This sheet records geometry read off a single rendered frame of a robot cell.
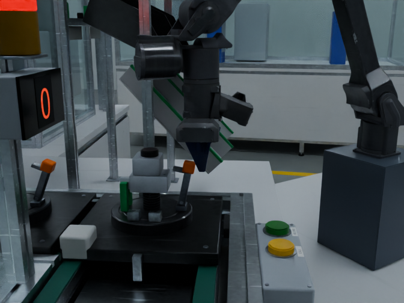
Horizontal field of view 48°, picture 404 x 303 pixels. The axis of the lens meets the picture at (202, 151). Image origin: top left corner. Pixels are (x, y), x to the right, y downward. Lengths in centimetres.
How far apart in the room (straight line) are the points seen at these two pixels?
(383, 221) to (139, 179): 44
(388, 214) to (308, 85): 388
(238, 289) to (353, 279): 31
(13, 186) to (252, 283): 34
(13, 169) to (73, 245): 17
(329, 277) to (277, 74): 394
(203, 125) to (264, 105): 412
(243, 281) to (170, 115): 44
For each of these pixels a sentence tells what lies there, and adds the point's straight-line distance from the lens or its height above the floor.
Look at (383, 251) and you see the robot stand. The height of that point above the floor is 89.
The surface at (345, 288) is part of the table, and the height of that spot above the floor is 86.
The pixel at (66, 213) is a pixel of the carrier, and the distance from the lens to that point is 86.
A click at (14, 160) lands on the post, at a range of 62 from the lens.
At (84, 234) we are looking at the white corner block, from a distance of 72.
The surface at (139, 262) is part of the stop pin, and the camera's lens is 69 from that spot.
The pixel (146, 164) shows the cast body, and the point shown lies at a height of 108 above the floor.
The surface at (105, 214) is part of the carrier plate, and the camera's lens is 83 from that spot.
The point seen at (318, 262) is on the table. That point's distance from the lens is 92.
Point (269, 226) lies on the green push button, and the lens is 77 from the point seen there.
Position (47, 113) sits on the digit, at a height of 119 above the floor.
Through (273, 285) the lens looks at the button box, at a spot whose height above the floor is 96.
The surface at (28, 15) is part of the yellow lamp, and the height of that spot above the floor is 130.
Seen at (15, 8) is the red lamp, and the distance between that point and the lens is 57.
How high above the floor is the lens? 129
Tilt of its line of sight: 15 degrees down
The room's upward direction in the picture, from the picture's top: straight up
